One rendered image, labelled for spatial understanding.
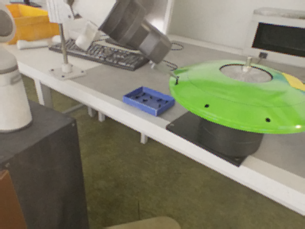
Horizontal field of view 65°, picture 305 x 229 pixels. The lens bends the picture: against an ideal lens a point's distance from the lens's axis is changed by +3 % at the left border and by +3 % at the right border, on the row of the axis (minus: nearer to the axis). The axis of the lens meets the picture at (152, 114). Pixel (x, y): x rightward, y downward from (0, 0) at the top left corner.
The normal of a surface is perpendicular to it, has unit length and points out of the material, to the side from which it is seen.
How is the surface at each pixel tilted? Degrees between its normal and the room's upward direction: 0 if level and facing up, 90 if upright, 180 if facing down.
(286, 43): 90
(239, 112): 24
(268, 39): 90
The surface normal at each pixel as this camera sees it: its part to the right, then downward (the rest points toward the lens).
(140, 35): 0.29, 0.61
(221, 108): -0.16, -0.60
